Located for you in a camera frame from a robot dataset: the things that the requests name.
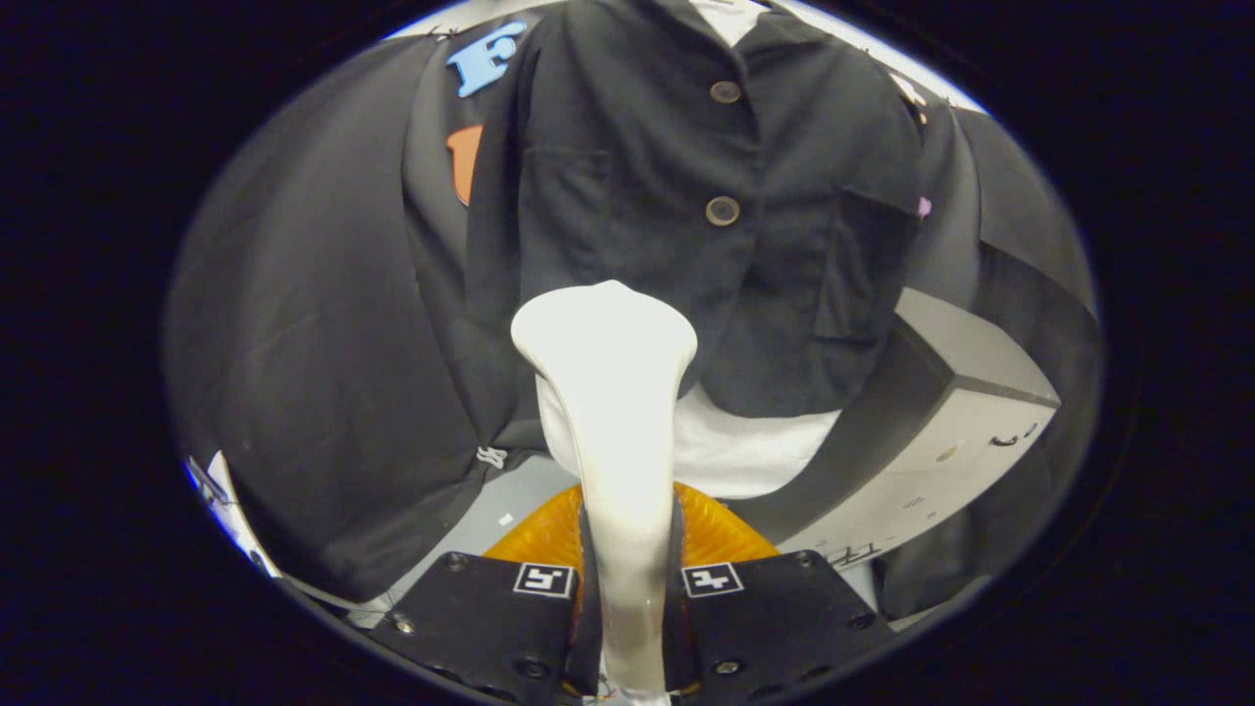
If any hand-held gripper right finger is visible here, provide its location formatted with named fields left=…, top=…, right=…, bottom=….
left=662, top=480, right=895, bottom=699

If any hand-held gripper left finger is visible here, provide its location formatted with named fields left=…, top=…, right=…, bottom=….
left=368, top=485, right=606, bottom=705

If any white shirt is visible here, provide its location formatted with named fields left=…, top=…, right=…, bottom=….
left=537, top=0, right=844, bottom=501

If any white garment steamer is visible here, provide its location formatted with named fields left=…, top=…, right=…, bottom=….
left=510, top=280, right=699, bottom=702

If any black suit jacket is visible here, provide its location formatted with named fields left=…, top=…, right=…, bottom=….
left=463, top=0, right=925, bottom=457

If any grey cabinet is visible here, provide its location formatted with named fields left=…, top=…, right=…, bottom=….
left=730, top=286, right=1062, bottom=570

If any black backdrop cloth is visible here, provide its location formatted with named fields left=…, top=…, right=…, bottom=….
left=165, top=25, right=1104, bottom=624

